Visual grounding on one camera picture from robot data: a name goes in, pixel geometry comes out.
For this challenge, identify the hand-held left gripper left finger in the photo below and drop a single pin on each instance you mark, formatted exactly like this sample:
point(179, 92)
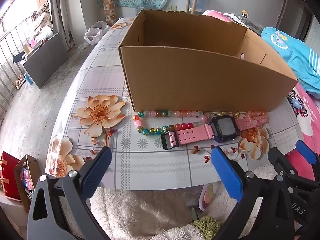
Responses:
point(97, 172)

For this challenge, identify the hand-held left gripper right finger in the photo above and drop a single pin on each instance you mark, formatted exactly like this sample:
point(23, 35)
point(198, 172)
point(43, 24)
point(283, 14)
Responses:
point(226, 172)

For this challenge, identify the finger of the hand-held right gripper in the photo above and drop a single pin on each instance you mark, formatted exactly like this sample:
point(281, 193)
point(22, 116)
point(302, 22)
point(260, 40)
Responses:
point(303, 151)
point(277, 156)

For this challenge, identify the gold abacus charm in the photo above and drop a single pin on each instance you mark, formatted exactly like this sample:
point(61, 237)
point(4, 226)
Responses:
point(220, 113)

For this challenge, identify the pink slipper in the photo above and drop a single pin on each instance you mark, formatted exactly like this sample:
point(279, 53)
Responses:
point(207, 197)

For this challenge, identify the green fluffy cloth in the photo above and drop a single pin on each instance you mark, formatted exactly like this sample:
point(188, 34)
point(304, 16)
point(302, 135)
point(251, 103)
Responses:
point(207, 226)

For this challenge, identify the small brown cardboard box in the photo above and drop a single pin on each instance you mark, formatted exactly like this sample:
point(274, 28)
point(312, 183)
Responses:
point(32, 165)

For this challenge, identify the red gift bag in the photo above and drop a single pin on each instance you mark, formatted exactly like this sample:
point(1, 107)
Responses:
point(10, 177)

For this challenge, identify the light blue jacket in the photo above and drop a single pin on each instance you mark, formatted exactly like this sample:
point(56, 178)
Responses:
point(295, 52)

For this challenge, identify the small blue bottle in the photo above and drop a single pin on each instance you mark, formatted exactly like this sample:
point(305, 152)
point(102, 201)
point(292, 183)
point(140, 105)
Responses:
point(29, 79)

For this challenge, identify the beige shoes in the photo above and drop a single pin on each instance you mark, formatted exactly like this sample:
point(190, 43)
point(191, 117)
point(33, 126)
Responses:
point(19, 83)

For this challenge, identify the dark grey cabinet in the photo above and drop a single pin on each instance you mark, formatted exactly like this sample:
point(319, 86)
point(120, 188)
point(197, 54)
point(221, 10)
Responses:
point(47, 60)

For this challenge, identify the grey patterned cloth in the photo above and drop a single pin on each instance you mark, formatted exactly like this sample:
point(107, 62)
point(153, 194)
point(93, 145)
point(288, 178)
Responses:
point(245, 22)

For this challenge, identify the white plastic bag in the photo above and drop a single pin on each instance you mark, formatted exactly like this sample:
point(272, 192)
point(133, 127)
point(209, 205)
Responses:
point(96, 32)

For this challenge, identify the metal window railing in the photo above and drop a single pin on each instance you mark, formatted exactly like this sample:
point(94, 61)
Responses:
point(10, 55)

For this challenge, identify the small figurine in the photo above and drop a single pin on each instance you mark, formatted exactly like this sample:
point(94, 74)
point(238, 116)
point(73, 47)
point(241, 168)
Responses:
point(244, 13)

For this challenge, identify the grey curtain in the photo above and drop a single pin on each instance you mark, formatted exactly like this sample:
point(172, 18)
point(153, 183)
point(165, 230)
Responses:
point(61, 12)

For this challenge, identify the checkered patterned roll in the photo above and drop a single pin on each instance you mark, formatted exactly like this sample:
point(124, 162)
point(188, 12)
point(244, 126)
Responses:
point(109, 5)

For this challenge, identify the blue water jug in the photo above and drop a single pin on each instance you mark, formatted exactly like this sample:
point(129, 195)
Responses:
point(200, 2)

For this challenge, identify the wooden stand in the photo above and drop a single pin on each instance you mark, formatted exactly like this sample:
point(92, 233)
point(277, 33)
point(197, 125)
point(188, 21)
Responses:
point(187, 0)

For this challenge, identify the white wall socket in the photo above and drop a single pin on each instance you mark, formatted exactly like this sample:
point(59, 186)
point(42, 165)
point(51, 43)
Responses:
point(172, 7)

